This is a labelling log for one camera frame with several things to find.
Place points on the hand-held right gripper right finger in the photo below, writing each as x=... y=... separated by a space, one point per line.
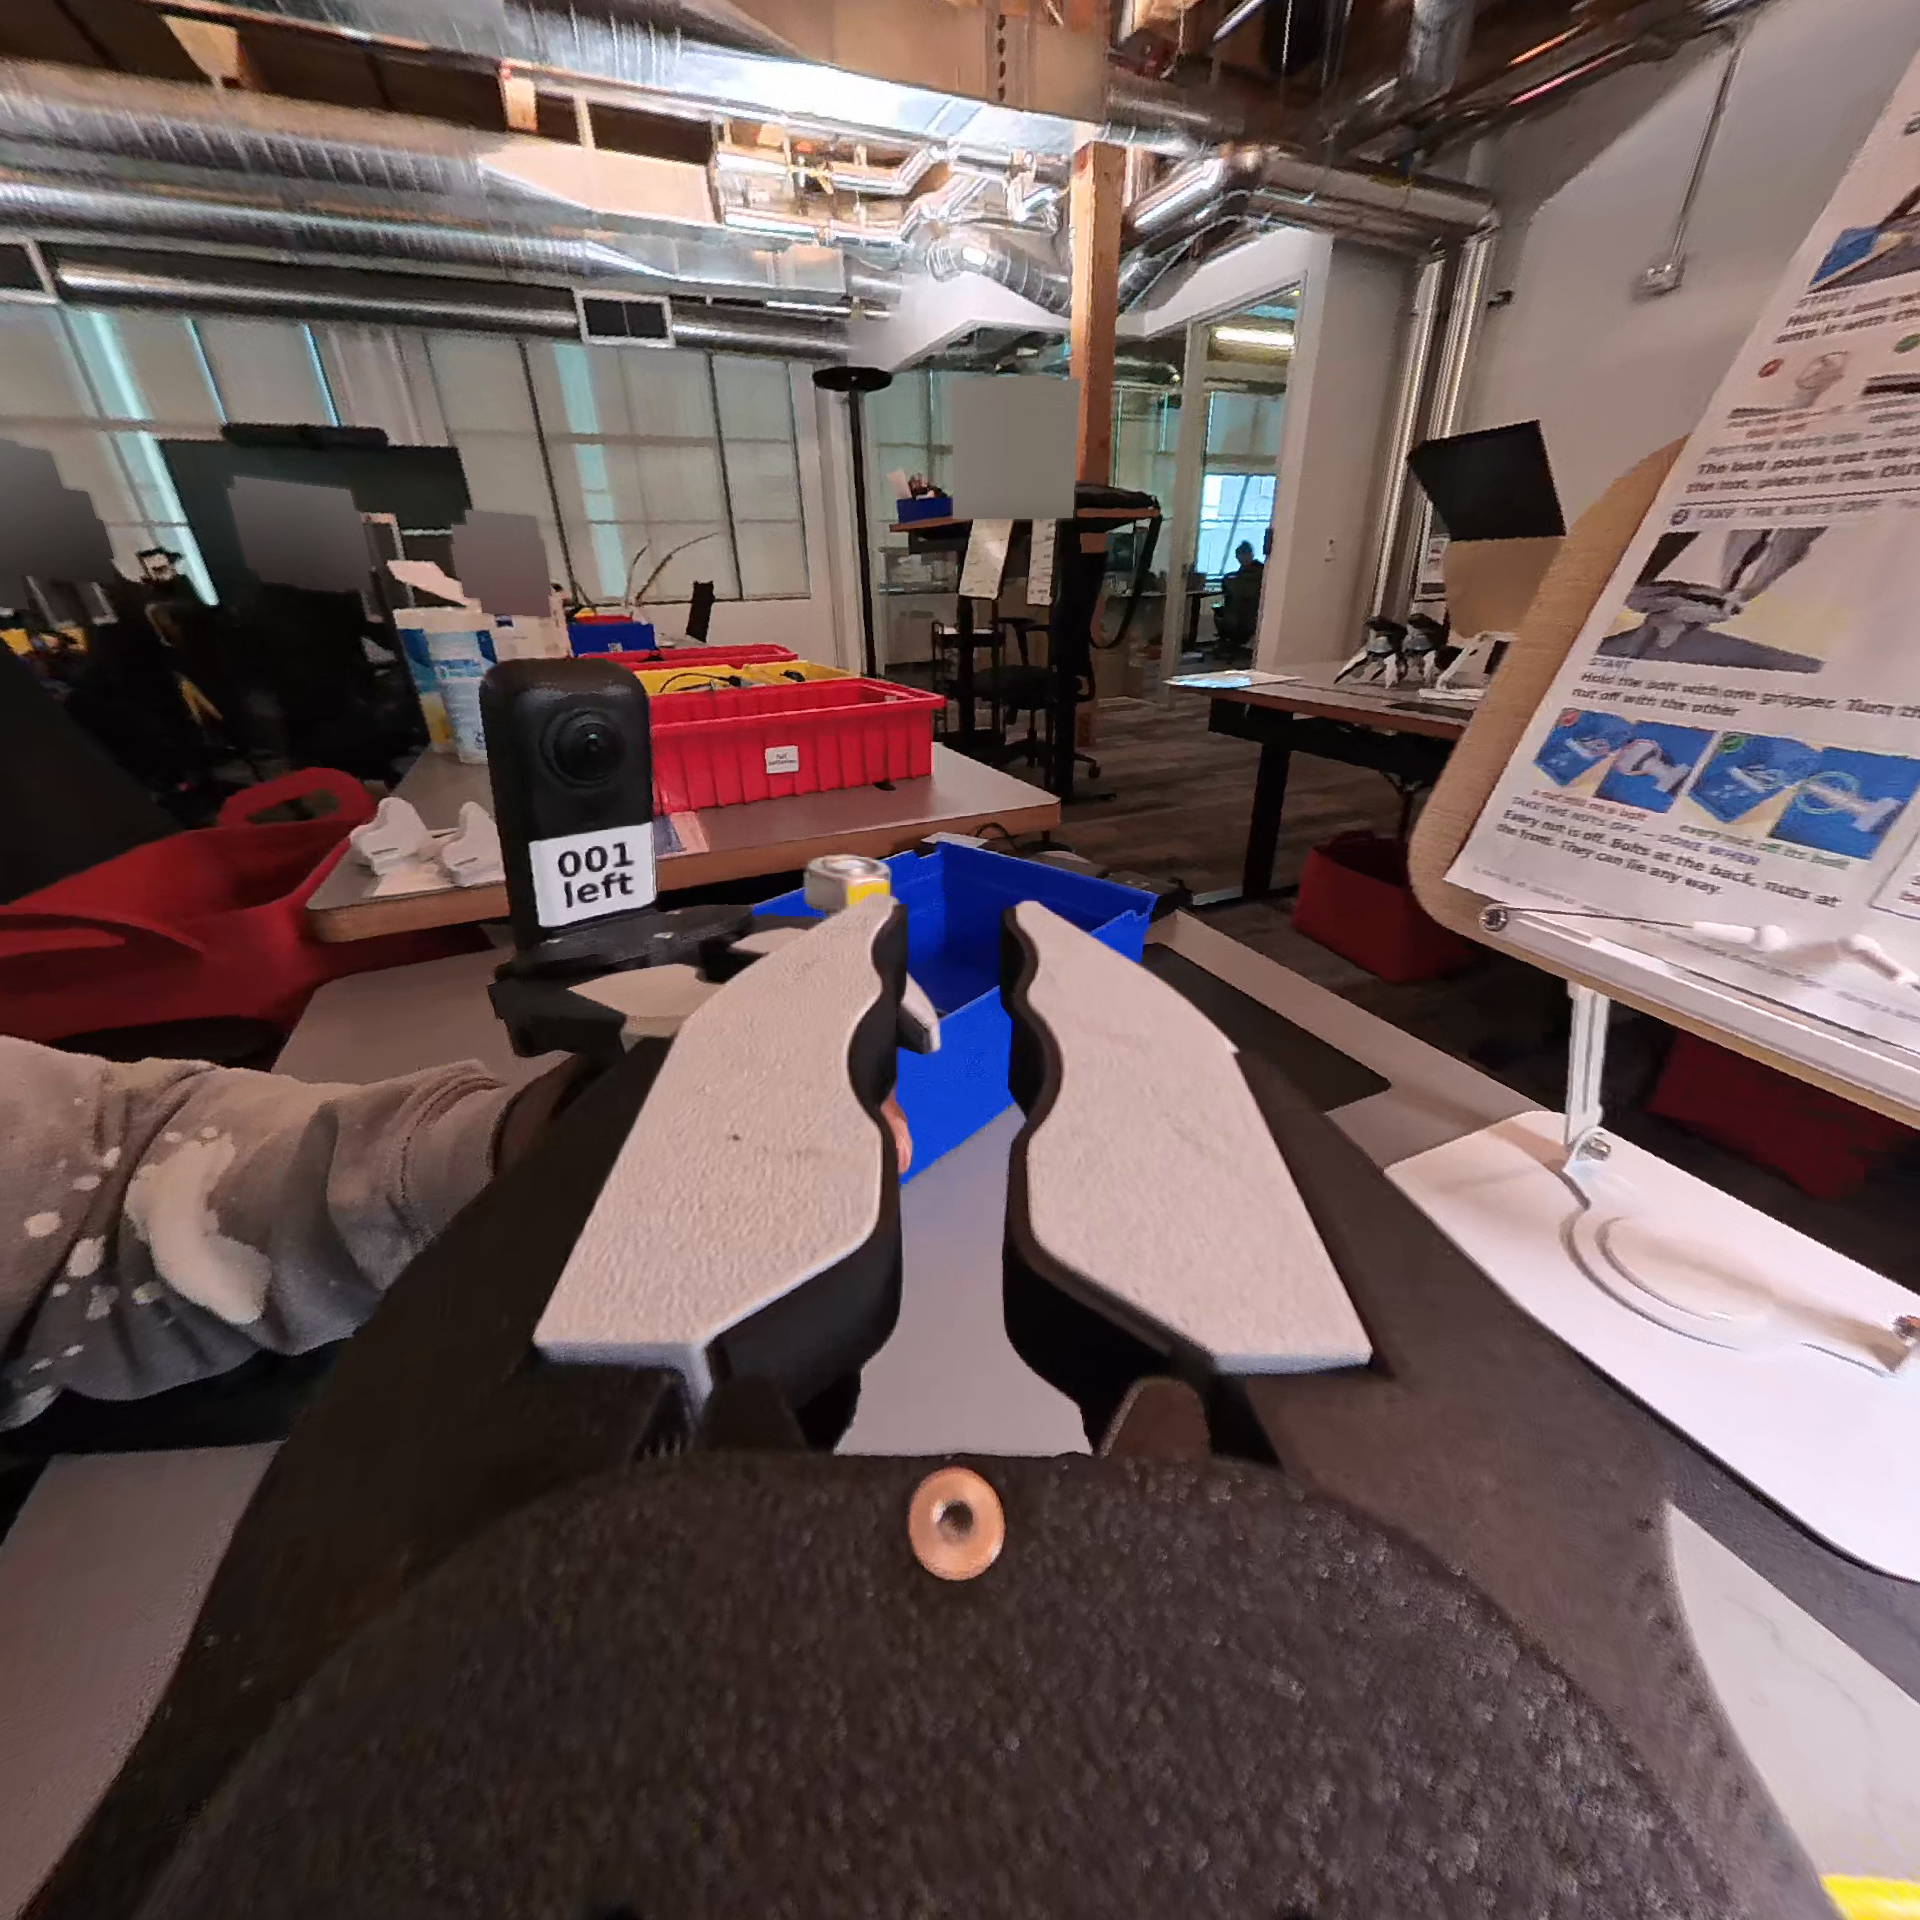
x=1172 y=1170

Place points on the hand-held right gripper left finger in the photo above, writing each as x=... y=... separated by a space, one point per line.
x=722 y=1170

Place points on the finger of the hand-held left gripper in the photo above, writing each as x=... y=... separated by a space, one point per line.
x=668 y=998
x=920 y=1029

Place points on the blue plastic bin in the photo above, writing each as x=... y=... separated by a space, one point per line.
x=960 y=1050

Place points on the silver hex nut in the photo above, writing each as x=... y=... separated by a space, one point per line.
x=824 y=894

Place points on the yellow plastic bin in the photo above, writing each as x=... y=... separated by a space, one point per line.
x=1877 y=1904
x=811 y=675

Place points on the person's left forearm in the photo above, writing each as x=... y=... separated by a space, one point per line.
x=226 y=1200

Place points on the blue white wipes canister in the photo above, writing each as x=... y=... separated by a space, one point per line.
x=459 y=699

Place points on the white charging dock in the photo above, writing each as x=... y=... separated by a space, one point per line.
x=474 y=846
x=395 y=839

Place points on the white tissue box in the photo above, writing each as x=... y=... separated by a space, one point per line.
x=437 y=600

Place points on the black rectangular device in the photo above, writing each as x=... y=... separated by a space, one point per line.
x=1117 y=883

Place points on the red box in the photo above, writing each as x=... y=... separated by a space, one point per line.
x=1771 y=1116
x=1374 y=917

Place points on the white stand rod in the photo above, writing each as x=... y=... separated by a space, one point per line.
x=1586 y=1065

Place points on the small black vent grille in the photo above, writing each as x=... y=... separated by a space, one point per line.
x=626 y=317

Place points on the black standing desk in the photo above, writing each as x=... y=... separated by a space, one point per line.
x=1067 y=600

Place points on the wooden desk black legs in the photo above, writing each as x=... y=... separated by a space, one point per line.
x=1320 y=703

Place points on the large black panel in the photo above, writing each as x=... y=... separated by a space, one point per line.
x=60 y=779

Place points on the black silver desk tools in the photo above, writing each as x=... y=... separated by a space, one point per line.
x=1390 y=653

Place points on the white tablet stand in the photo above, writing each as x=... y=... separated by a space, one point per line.
x=1473 y=664

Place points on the small wooden board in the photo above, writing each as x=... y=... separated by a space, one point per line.
x=1500 y=584

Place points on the printed instruction poster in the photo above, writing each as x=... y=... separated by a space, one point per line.
x=1725 y=675

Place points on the small black panel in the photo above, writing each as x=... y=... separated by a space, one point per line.
x=1486 y=481

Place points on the slim silver ventilation duct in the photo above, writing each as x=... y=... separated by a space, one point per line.
x=374 y=299

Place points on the wooden support post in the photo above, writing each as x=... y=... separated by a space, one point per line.
x=1099 y=299

